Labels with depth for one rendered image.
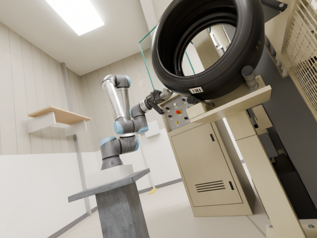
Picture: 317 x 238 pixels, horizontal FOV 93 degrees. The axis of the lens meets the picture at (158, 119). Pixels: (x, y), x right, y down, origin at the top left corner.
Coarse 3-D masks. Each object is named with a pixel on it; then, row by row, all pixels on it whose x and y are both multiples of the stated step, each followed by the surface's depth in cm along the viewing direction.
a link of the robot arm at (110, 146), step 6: (108, 138) 132; (114, 138) 135; (102, 144) 130; (108, 144) 129; (114, 144) 131; (120, 144) 134; (102, 150) 129; (108, 150) 128; (114, 150) 130; (120, 150) 133; (102, 156) 128; (108, 156) 126
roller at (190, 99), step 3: (189, 96) 79; (192, 96) 79; (189, 99) 79; (192, 99) 78; (195, 99) 79; (198, 99) 83; (201, 99) 89; (189, 102) 79; (192, 102) 79; (195, 102) 80; (198, 102) 83; (201, 102) 87; (204, 102) 90; (207, 102) 95; (210, 102) 103; (210, 105) 101
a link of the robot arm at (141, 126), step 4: (136, 116) 107; (140, 116) 107; (144, 116) 109; (136, 120) 105; (140, 120) 106; (144, 120) 107; (136, 124) 103; (140, 124) 104; (144, 124) 106; (136, 128) 103; (140, 128) 104; (144, 128) 104; (148, 128) 108; (140, 132) 105; (144, 132) 110
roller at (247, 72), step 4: (244, 68) 65; (248, 68) 64; (252, 68) 63; (244, 72) 65; (248, 72) 64; (252, 72) 64; (244, 76) 67; (248, 76) 66; (252, 76) 68; (248, 80) 71; (252, 80) 73; (248, 84) 79; (252, 84) 79; (256, 84) 84; (252, 88) 88
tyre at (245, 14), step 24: (192, 0) 88; (216, 0) 87; (240, 0) 63; (168, 24) 97; (192, 24) 104; (216, 24) 98; (240, 24) 62; (264, 24) 65; (168, 48) 108; (240, 48) 63; (168, 72) 82; (216, 72) 68; (240, 72) 68; (216, 96) 86
